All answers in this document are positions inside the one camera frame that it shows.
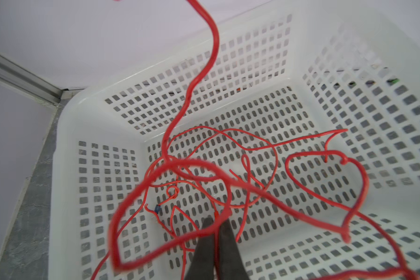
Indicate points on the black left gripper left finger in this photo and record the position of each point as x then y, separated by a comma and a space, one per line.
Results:
202, 265

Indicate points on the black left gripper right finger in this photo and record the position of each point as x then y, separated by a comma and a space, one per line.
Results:
230, 264

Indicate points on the white basket back left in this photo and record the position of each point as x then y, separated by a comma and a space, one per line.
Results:
290, 76

